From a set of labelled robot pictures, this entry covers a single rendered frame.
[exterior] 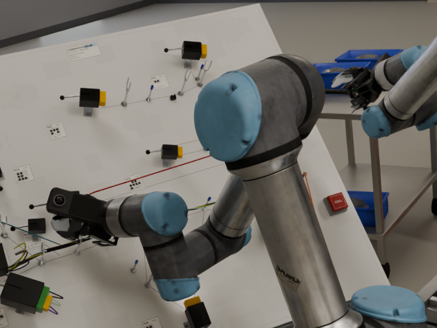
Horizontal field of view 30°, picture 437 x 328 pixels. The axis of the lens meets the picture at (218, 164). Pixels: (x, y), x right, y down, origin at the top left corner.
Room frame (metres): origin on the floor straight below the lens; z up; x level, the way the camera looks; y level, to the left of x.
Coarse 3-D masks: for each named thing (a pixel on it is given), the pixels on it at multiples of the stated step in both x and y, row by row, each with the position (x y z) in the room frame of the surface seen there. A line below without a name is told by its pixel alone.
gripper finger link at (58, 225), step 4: (52, 220) 1.51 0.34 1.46; (56, 220) 1.50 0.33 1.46; (64, 220) 1.48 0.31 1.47; (68, 220) 1.47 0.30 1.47; (52, 224) 1.50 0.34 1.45; (56, 224) 1.49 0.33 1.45; (60, 224) 1.48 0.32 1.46; (64, 224) 1.47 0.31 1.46; (68, 224) 1.46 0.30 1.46; (56, 228) 1.48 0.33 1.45; (60, 228) 1.47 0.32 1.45; (64, 228) 1.46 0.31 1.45; (68, 228) 1.45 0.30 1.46; (80, 236) 1.50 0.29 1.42
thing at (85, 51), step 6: (96, 42) 2.51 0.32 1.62; (66, 48) 2.48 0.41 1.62; (72, 48) 2.48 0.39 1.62; (78, 48) 2.49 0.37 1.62; (84, 48) 2.49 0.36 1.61; (90, 48) 2.49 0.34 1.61; (96, 48) 2.50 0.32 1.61; (72, 54) 2.47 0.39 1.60; (78, 54) 2.47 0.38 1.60; (84, 54) 2.47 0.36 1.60; (90, 54) 2.48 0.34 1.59; (96, 54) 2.48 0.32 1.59; (72, 60) 2.45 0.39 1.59
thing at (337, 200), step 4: (340, 192) 2.26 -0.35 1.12; (328, 196) 2.24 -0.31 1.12; (332, 196) 2.24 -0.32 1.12; (336, 196) 2.24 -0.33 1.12; (340, 196) 2.24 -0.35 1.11; (328, 200) 2.23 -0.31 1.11; (332, 200) 2.23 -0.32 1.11; (336, 200) 2.23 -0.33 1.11; (340, 200) 2.23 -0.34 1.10; (344, 200) 2.24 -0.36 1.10; (332, 204) 2.22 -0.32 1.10; (336, 204) 2.22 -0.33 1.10; (340, 204) 2.23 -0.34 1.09; (344, 204) 2.23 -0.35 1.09; (332, 208) 2.22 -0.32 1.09; (336, 208) 2.21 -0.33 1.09; (340, 208) 2.22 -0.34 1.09; (344, 208) 2.23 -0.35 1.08
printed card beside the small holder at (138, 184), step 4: (128, 176) 2.21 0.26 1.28; (132, 176) 2.22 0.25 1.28; (136, 176) 2.22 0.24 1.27; (140, 176) 2.22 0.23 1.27; (128, 180) 2.20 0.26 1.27; (136, 180) 2.21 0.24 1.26; (140, 180) 2.21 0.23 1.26; (128, 184) 2.20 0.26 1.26; (132, 184) 2.20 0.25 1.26; (136, 184) 2.20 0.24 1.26; (140, 184) 2.20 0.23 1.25; (128, 188) 2.19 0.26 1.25; (132, 188) 2.19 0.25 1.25; (136, 188) 2.19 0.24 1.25; (140, 188) 2.19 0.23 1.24
